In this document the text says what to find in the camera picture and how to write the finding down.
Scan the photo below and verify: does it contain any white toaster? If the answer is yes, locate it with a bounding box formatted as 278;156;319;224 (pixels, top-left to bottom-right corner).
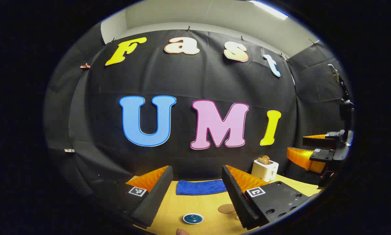
251;159;279;182

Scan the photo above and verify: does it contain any black backdrop cloth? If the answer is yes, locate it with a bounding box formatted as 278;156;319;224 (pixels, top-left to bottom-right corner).
45;23;352;196

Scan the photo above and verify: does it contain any dark teal teacup lid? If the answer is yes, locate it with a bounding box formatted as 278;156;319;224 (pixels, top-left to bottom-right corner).
183;213;204;225

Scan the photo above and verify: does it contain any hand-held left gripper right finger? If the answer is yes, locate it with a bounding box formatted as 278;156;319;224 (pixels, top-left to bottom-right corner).
221;165;310;229

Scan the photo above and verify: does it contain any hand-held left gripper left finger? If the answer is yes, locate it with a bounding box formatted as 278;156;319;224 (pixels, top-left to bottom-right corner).
91;165;174;229

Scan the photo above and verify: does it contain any blue towel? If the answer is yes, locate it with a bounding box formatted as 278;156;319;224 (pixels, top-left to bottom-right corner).
176;180;228;196

